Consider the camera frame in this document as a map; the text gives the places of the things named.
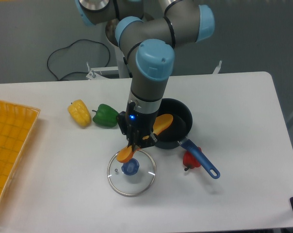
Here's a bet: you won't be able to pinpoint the black cable on floor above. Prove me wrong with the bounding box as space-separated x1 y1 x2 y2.
47 39 111 81

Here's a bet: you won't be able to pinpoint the yellow bell pepper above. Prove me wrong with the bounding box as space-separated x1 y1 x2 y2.
67 100 91 127

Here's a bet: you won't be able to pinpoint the glass lid blue knob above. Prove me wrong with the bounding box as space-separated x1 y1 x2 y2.
107 150 156 197

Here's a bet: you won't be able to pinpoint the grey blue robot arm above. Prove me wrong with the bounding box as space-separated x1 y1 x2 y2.
76 0 215 150

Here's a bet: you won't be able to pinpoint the green bell pepper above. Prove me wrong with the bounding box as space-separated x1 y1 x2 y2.
92 103 118 128

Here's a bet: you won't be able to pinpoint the dark blue pot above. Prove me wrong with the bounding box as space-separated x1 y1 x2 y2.
155 98 220 179

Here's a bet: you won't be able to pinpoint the white bracket behind table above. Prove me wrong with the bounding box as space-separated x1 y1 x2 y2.
213 60 222 74

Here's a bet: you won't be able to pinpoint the red bell pepper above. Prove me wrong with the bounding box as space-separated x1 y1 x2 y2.
182 151 201 171

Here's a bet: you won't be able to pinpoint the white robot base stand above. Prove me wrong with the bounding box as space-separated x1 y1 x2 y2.
85 21 132 80

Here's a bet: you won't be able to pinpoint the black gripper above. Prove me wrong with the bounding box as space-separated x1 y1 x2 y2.
116 102 158 152

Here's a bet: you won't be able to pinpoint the yellow woven basket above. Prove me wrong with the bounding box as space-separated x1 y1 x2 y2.
0 100 40 202

